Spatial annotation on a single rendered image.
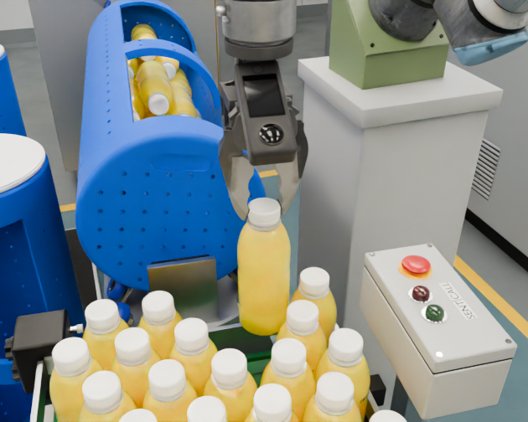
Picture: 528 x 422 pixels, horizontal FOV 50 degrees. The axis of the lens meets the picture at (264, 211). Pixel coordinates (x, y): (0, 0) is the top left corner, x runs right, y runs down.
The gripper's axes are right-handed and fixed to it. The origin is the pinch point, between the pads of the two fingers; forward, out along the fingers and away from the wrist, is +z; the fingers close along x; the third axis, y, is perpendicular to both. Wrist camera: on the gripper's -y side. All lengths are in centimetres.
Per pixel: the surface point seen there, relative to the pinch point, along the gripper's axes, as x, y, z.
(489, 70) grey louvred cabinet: -136, 152, 44
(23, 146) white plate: 37, 60, 16
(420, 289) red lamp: -17.3, -8.8, 8.4
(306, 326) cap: -3.3, -7.9, 12.1
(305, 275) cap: -5.7, 0.4, 11.3
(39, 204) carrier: 34, 48, 23
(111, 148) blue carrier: 17.3, 18.0, -1.7
